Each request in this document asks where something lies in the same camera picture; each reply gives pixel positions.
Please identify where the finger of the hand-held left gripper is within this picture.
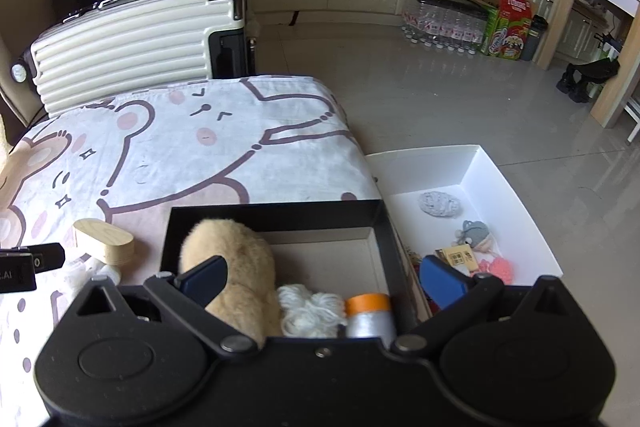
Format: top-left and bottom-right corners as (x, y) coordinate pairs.
(27, 243), (66, 272)

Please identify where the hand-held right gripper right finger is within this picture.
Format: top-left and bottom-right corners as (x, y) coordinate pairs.
(392, 255), (581, 352)

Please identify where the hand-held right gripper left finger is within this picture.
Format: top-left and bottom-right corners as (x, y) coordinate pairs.
(65, 255), (258, 353)

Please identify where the beige plush toy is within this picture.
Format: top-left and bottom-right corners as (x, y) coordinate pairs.
(179, 219), (283, 348)

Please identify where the silver bottle orange cap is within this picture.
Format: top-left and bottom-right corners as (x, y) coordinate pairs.
(345, 293), (398, 340)

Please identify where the black box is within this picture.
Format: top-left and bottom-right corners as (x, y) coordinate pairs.
(159, 199), (431, 343)

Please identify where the white yarn ball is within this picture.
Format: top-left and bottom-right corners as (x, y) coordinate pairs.
(276, 284), (348, 339)

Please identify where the brown snack packet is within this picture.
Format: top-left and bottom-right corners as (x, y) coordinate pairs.
(405, 247), (436, 313)

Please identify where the small yellow box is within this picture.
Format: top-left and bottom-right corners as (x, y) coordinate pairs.
(435, 246), (477, 273)

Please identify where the wooden oval box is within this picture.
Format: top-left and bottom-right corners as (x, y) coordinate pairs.
(72, 218), (136, 265)

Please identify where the grey mouse doll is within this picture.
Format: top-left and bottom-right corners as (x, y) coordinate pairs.
(454, 220), (496, 258)

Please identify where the pink pompom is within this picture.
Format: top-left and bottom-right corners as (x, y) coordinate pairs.
(475, 257), (517, 283)

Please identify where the grey crochet pouch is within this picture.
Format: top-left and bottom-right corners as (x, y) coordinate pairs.
(418, 190), (462, 219)

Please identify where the white open box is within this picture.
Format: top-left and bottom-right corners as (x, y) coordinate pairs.
(364, 144), (563, 293)

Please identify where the printed cartoon blanket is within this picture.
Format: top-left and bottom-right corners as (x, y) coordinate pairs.
(0, 76), (383, 427)

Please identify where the white ribbed suitcase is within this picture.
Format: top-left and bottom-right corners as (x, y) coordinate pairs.
(12, 0), (258, 115)

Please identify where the pack of water bottles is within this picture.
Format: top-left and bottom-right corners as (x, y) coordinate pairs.
(401, 0), (488, 56)

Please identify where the green drink carton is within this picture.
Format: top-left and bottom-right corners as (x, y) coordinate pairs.
(481, 0), (533, 60)

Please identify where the wooden table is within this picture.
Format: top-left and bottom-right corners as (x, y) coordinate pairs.
(535, 0), (640, 130)

